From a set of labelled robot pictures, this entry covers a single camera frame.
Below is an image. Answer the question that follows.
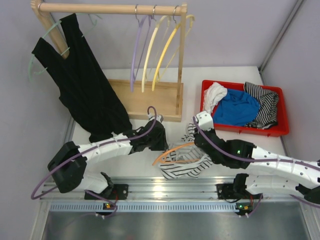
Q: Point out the orange plastic hanger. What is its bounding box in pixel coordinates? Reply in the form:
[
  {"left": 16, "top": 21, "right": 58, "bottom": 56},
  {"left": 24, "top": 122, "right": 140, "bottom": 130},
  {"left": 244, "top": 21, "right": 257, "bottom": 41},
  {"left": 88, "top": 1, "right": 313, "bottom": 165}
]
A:
[{"left": 151, "top": 141, "right": 201, "bottom": 166}]

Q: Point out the black white striped tank top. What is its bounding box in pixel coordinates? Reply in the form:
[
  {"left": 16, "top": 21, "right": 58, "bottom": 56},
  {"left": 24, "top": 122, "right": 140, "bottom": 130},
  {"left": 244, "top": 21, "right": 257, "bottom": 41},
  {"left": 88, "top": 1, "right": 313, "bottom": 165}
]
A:
[{"left": 153, "top": 123, "right": 213, "bottom": 180}]

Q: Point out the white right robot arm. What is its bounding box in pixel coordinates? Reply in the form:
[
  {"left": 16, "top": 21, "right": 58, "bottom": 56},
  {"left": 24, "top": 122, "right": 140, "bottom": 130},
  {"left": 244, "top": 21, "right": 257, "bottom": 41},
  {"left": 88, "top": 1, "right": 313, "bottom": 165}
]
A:
[{"left": 194, "top": 127, "right": 320, "bottom": 205}]

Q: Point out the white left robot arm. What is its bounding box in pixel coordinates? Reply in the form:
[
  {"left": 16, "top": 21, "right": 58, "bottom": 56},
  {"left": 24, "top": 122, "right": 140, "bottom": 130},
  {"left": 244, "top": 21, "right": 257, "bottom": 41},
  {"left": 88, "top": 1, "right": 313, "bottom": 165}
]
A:
[{"left": 47, "top": 115, "right": 168, "bottom": 199}]

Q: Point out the yellow plastic hanger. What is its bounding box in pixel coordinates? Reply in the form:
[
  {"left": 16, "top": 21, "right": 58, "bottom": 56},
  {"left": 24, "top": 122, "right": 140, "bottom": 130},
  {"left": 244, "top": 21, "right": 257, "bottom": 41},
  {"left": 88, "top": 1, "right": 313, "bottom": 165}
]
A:
[{"left": 151, "top": 14, "right": 196, "bottom": 91}]

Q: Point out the purple plastic hanger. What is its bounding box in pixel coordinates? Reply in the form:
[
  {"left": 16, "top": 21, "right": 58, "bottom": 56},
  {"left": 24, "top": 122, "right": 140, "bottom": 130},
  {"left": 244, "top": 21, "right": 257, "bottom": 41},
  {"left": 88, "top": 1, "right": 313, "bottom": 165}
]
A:
[{"left": 130, "top": 4, "right": 152, "bottom": 92}]

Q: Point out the cream plastic hanger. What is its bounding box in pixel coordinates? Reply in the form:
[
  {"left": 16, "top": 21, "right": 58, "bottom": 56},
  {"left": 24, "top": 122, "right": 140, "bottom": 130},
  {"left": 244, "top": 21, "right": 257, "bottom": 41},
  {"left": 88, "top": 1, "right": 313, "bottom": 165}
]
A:
[{"left": 141, "top": 15, "right": 172, "bottom": 93}]

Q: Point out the green plastic hanger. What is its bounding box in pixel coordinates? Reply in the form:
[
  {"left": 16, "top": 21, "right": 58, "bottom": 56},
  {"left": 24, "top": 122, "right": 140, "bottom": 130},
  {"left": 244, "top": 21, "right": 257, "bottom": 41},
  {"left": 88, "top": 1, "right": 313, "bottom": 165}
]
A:
[{"left": 27, "top": 12, "right": 103, "bottom": 82}]

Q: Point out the blue garment in bin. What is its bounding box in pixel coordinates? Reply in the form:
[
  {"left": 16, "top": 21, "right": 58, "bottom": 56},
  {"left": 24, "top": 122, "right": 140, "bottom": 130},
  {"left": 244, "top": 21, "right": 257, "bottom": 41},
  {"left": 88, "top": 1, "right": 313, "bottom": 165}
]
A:
[{"left": 213, "top": 88, "right": 260, "bottom": 127}]

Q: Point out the wooden clothes rack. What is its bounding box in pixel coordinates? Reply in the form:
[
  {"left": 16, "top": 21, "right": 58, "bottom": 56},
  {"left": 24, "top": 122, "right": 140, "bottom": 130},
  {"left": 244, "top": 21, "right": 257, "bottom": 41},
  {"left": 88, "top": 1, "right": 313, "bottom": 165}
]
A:
[{"left": 30, "top": 0, "right": 188, "bottom": 122}]

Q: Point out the striped garment in bin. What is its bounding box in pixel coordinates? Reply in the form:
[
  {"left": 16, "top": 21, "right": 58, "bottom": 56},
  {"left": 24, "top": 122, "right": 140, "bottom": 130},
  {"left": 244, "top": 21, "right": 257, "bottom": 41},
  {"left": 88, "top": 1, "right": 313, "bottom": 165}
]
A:
[{"left": 244, "top": 82, "right": 280, "bottom": 130}]

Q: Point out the red plastic bin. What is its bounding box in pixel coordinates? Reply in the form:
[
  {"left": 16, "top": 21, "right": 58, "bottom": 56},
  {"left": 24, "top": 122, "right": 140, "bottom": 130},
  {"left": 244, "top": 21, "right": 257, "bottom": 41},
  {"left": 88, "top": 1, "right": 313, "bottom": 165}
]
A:
[{"left": 200, "top": 79, "right": 290, "bottom": 137}]

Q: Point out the white garment in bin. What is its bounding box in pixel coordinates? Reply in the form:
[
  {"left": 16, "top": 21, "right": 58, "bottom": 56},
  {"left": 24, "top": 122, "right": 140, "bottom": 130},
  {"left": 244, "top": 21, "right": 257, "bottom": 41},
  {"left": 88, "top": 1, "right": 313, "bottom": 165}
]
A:
[{"left": 203, "top": 82, "right": 228, "bottom": 114}]

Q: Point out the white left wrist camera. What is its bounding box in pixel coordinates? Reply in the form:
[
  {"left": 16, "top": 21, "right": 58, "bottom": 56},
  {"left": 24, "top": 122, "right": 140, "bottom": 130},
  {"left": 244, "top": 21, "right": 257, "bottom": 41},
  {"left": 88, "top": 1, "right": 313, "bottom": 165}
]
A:
[{"left": 147, "top": 113, "right": 164, "bottom": 124}]

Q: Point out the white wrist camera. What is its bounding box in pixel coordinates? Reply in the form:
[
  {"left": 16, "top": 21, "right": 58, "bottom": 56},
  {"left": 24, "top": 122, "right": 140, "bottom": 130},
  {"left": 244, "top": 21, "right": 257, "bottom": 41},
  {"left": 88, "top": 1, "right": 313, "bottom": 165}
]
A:
[
  {"left": 194, "top": 111, "right": 214, "bottom": 131},
  {"left": 147, "top": 113, "right": 164, "bottom": 124}
]

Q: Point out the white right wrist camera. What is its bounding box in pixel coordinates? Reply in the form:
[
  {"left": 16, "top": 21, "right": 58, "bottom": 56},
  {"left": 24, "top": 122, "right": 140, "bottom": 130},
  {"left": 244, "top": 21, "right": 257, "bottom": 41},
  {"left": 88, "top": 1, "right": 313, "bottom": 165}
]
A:
[{"left": 194, "top": 111, "right": 214, "bottom": 131}]

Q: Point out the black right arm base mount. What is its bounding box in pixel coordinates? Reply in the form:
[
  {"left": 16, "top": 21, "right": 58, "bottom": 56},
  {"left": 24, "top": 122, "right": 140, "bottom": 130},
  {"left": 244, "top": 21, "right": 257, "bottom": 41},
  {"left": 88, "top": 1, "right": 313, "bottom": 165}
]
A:
[{"left": 216, "top": 183, "right": 251, "bottom": 203}]

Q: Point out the aluminium mounting rail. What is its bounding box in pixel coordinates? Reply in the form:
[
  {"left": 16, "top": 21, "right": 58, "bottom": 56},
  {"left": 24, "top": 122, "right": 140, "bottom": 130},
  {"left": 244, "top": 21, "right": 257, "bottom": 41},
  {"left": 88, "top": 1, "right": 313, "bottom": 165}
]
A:
[{"left": 39, "top": 176, "right": 311, "bottom": 202}]

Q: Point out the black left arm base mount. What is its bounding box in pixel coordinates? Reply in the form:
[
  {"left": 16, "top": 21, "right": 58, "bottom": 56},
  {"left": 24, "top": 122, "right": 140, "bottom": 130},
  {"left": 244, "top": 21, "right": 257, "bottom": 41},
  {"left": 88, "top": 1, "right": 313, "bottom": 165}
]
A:
[{"left": 94, "top": 184, "right": 129, "bottom": 201}]

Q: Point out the slotted white cable duct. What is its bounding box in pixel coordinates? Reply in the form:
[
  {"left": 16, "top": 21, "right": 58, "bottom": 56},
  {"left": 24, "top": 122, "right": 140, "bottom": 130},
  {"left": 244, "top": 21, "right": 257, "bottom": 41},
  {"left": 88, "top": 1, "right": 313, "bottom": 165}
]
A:
[{"left": 49, "top": 201, "right": 253, "bottom": 213}]

